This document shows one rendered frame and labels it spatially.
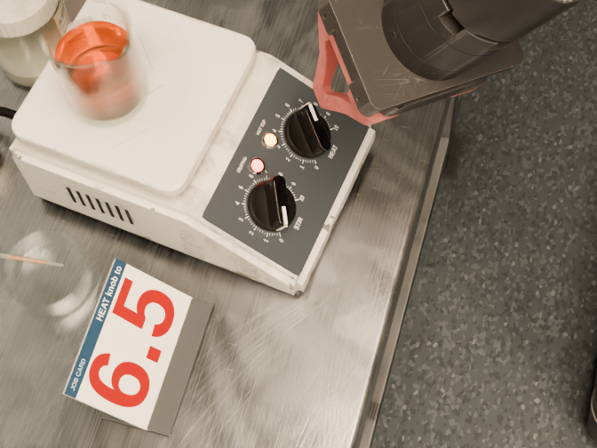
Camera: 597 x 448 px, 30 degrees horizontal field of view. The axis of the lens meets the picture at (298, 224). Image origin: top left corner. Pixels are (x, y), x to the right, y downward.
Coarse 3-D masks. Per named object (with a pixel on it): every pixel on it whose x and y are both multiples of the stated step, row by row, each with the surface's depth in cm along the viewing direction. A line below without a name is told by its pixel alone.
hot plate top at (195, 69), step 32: (128, 0) 72; (160, 32) 71; (192, 32) 71; (224, 32) 70; (160, 64) 70; (192, 64) 70; (224, 64) 69; (32, 96) 69; (64, 96) 69; (160, 96) 69; (192, 96) 69; (224, 96) 68; (32, 128) 68; (64, 128) 68; (96, 128) 68; (128, 128) 68; (160, 128) 68; (192, 128) 68; (96, 160) 67; (128, 160) 67; (160, 160) 67; (192, 160) 67; (160, 192) 66
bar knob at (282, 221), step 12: (276, 180) 68; (252, 192) 69; (264, 192) 69; (276, 192) 68; (288, 192) 70; (252, 204) 68; (264, 204) 69; (276, 204) 68; (288, 204) 68; (252, 216) 68; (264, 216) 69; (276, 216) 68; (288, 216) 68; (264, 228) 69; (276, 228) 68
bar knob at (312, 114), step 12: (300, 108) 71; (312, 108) 70; (288, 120) 71; (300, 120) 71; (312, 120) 70; (324, 120) 72; (288, 132) 71; (300, 132) 71; (312, 132) 70; (324, 132) 70; (288, 144) 71; (300, 144) 71; (312, 144) 70; (324, 144) 70; (312, 156) 71
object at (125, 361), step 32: (128, 288) 69; (160, 288) 71; (128, 320) 69; (160, 320) 70; (96, 352) 67; (128, 352) 68; (160, 352) 70; (96, 384) 67; (128, 384) 68; (128, 416) 68
